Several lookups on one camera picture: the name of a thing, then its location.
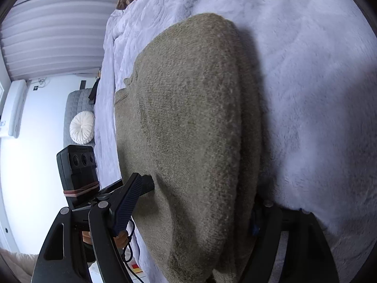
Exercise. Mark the red and yellow packet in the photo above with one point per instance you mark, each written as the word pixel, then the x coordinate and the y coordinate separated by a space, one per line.
pixel 136 268

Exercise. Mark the white air conditioner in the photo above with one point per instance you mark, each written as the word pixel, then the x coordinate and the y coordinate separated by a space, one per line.
pixel 15 106

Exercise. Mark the person's left hand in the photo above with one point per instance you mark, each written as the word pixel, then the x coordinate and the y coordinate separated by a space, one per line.
pixel 122 239

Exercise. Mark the grey quilted headboard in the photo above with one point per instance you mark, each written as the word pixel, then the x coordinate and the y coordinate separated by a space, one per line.
pixel 75 103

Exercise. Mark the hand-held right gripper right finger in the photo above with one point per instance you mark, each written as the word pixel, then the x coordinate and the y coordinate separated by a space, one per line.
pixel 254 229

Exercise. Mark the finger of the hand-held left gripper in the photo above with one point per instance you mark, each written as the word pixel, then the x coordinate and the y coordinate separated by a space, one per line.
pixel 147 185

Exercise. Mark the round white cushion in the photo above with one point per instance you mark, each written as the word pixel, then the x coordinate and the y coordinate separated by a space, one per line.
pixel 82 127

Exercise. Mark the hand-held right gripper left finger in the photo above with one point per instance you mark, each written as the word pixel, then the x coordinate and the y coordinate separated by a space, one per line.
pixel 127 203

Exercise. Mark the taupe knit sweater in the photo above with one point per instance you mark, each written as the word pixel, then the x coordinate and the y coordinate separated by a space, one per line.
pixel 191 123

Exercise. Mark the lavender fleece blanket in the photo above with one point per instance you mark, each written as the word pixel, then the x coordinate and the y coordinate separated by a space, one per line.
pixel 309 79

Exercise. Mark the grey pleated curtain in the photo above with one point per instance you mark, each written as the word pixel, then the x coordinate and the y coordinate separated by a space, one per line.
pixel 56 35

